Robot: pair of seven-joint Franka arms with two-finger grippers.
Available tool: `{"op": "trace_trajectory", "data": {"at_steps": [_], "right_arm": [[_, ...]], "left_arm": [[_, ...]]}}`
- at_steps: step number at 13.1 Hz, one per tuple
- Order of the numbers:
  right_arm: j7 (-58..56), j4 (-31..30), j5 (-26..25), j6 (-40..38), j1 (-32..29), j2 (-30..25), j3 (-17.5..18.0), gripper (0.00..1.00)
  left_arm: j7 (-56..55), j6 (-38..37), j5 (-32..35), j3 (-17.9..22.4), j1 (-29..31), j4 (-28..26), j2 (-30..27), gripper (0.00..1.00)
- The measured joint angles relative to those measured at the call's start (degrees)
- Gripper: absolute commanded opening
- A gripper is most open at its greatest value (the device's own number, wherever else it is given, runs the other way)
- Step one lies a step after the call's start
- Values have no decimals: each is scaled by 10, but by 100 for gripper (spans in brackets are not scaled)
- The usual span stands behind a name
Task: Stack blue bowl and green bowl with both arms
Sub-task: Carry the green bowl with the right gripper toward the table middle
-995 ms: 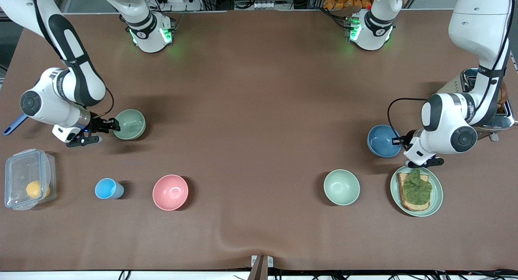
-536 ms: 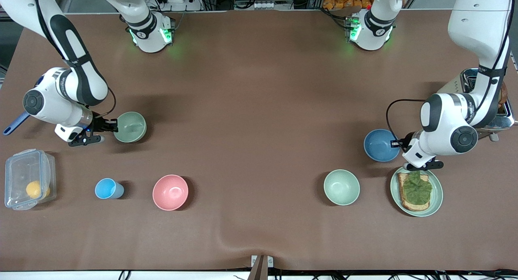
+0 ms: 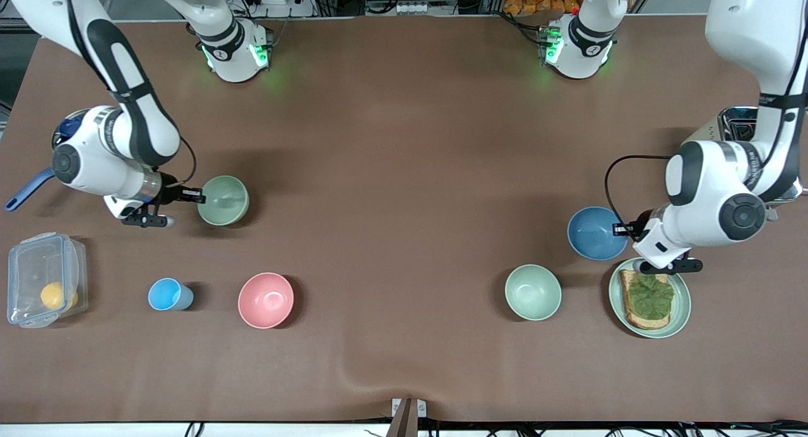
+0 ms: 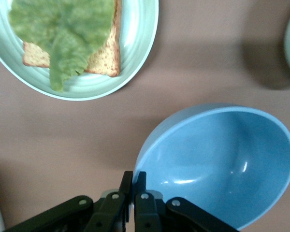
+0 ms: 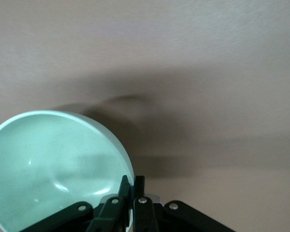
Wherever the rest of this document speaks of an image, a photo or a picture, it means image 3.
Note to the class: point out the beige metal toaster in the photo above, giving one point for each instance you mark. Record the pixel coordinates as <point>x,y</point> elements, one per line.
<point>735,116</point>

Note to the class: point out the toast slice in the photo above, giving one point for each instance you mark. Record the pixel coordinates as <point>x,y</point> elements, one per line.
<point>637,323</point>

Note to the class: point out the green lettuce leaf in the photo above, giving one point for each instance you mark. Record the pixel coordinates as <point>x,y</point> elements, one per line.
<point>653,298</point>

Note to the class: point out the blue bowl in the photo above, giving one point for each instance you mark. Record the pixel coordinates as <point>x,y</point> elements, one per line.
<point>593,235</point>

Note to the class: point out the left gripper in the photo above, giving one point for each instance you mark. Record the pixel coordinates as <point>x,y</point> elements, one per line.
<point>642,223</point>

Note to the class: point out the light blue cup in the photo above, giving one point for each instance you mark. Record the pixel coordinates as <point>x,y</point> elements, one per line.
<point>165,295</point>

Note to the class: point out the green bowl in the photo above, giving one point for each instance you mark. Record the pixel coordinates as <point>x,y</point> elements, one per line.
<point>224,203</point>
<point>533,292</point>

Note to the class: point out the glass lid blue knob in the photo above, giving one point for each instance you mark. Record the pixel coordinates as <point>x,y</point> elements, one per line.
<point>69,126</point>

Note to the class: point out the clear plastic lidded container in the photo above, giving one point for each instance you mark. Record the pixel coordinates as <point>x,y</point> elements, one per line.
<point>31,266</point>

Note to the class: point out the yellow lemon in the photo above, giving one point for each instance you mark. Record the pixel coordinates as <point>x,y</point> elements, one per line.
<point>53,295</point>

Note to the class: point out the white power strip with plugs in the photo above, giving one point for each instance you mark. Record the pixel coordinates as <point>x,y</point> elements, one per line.
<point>290,9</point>

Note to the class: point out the brown table cloth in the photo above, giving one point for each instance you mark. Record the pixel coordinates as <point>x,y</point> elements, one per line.
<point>404,108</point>

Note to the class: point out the pink bowl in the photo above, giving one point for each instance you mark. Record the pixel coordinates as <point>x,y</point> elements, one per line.
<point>266,300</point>

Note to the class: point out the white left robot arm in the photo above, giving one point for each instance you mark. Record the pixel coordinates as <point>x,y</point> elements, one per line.
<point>707,191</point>

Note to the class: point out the metal table edge bracket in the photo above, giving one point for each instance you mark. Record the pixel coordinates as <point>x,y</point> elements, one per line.
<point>409,418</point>

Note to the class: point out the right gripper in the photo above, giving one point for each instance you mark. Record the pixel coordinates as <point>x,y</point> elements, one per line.
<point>169,193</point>

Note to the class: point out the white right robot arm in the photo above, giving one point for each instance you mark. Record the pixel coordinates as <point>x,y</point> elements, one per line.
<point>113,140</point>

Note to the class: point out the green plate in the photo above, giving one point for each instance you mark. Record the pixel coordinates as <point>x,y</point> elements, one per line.
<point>682,304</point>

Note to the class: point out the small white power strip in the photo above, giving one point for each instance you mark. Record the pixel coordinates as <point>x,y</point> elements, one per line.
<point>413,7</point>

